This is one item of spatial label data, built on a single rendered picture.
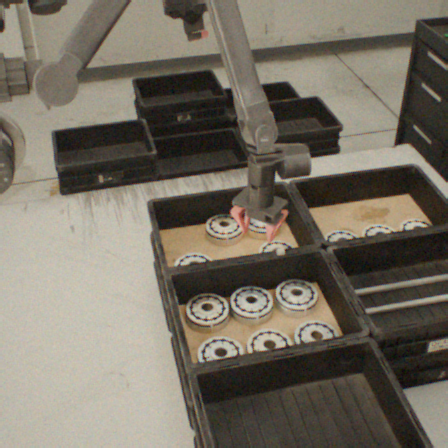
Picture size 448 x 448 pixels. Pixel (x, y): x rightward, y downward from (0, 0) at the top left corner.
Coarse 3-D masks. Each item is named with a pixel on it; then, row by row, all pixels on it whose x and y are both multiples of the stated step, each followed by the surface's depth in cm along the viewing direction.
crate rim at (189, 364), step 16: (272, 256) 159; (288, 256) 159; (176, 272) 154; (192, 272) 154; (336, 272) 154; (176, 304) 146; (352, 304) 146; (176, 320) 142; (336, 336) 138; (352, 336) 138; (368, 336) 139; (256, 352) 135; (272, 352) 135; (192, 368) 131
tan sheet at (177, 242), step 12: (180, 228) 183; (192, 228) 183; (204, 228) 183; (288, 228) 183; (168, 240) 179; (180, 240) 179; (192, 240) 179; (204, 240) 179; (240, 240) 179; (252, 240) 179; (264, 240) 179; (288, 240) 179; (168, 252) 175; (180, 252) 175; (192, 252) 175; (204, 252) 175; (216, 252) 175; (228, 252) 175; (240, 252) 175; (252, 252) 175; (168, 264) 171
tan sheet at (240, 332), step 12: (228, 300) 161; (324, 300) 161; (276, 312) 157; (324, 312) 157; (228, 324) 154; (240, 324) 154; (264, 324) 154; (276, 324) 154; (288, 324) 154; (336, 324) 154; (192, 336) 151; (204, 336) 151; (228, 336) 151; (240, 336) 151; (192, 348) 148
